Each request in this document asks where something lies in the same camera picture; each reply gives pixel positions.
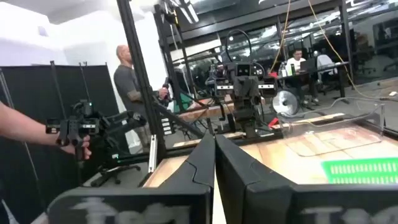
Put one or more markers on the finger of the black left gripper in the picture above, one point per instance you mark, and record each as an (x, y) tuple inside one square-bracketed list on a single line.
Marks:
[(253, 90), (241, 90)]

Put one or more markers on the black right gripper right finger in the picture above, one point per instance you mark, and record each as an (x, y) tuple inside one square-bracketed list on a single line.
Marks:
[(248, 193)]

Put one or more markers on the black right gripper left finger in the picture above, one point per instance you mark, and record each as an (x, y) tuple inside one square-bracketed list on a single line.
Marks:
[(192, 180)]

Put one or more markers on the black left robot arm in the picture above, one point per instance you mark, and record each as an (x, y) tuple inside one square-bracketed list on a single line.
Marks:
[(245, 124)]

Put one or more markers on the person's forearm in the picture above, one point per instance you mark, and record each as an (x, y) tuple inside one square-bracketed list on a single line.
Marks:
[(25, 127)]

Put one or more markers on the silver reflector dish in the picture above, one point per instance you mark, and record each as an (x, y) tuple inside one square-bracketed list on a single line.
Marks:
[(284, 102)]

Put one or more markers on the seated person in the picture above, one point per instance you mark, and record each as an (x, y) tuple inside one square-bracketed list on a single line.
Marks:
[(295, 62)]

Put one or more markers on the small red object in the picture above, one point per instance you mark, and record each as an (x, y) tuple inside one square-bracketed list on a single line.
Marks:
[(273, 122)]

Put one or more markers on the dark laptop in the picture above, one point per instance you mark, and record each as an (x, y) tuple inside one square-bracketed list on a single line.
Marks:
[(308, 65)]

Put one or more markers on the silver aluminium bar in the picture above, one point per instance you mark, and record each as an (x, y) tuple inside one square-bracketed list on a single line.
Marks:
[(152, 155)]

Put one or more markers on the background wooden table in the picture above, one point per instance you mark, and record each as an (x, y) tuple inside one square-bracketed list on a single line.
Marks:
[(199, 113)]

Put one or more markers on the grey office chair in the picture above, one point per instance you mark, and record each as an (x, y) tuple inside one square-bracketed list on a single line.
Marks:
[(325, 62)]

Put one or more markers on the black office desk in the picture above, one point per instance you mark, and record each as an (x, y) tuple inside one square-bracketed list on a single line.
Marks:
[(329, 66)]

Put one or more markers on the black chair base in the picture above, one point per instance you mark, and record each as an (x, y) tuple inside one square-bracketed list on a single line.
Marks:
[(107, 174)]

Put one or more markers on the clear plastic container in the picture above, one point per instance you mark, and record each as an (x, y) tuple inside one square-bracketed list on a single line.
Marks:
[(342, 137)]

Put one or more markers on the white ceiling light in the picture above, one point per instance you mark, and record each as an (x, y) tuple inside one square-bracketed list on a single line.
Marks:
[(189, 12)]

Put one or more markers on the person's hand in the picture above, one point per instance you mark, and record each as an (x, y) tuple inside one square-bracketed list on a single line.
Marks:
[(82, 149)]

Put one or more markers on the green plastic basket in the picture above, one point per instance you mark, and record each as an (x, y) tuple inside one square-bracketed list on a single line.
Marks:
[(360, 161)]

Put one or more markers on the standing person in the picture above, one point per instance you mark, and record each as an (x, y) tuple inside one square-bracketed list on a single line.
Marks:
[(124, 81)]

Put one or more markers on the black partition screen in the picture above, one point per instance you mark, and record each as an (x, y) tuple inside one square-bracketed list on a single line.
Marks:
[(31, 87)]

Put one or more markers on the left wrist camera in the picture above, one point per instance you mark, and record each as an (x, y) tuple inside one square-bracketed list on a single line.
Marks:
[(244, 70)]

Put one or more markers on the black background frame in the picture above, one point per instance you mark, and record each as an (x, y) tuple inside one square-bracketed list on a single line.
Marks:
[(168, 56)]

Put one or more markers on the black metal table frame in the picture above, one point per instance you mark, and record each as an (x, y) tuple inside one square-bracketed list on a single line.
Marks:
[(140, 62)]

